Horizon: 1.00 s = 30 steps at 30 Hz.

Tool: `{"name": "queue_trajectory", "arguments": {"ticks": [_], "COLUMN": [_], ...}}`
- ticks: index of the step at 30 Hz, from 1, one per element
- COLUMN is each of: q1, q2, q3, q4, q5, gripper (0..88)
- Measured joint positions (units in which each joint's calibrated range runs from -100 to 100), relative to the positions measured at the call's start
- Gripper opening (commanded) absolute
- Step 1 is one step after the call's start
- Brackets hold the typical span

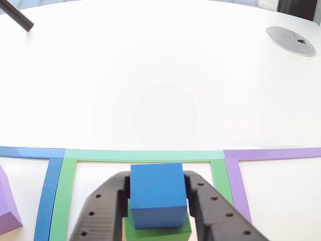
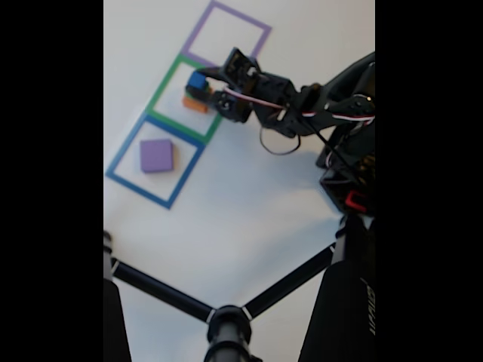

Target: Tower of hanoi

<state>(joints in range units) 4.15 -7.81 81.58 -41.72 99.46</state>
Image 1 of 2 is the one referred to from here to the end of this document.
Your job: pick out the blue square frame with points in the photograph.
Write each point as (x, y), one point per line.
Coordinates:
(47, 195)

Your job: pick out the purple square frame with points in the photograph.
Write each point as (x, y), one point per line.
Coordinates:
(235, 180)

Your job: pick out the black camera tripod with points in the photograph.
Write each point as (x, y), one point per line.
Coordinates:
(17, 16)

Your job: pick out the green square block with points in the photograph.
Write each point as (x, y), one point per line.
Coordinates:
(160, 234)

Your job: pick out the small blue cube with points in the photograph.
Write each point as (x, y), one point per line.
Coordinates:
(158, 185)

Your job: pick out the purple square block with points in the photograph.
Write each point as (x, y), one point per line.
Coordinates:
(7, 211)

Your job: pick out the dark window post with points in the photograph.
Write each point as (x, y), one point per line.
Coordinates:
(296, 7)

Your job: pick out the green square frame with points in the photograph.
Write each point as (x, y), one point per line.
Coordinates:
(61, 195)

